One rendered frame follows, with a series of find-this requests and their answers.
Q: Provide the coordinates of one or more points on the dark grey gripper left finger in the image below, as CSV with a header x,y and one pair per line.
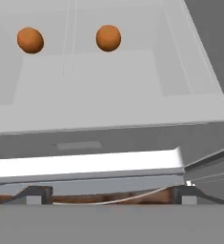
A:
x,y
37,192

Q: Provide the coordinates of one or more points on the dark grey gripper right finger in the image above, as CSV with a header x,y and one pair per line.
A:
x,y
184,192

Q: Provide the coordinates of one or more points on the grey fridge door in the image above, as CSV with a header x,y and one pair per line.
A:
x,y
212,173

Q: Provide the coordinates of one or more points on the orange tangerine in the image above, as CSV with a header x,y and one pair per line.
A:
x,y
108,38
30,40

